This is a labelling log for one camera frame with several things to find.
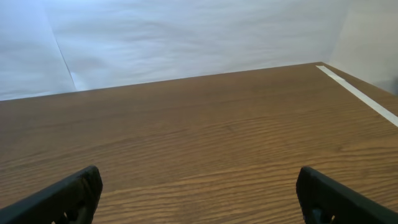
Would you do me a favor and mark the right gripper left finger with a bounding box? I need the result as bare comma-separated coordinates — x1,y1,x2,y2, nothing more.
0,165,104,224

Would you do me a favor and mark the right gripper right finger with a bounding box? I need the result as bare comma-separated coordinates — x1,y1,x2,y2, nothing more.
295,166,398,224

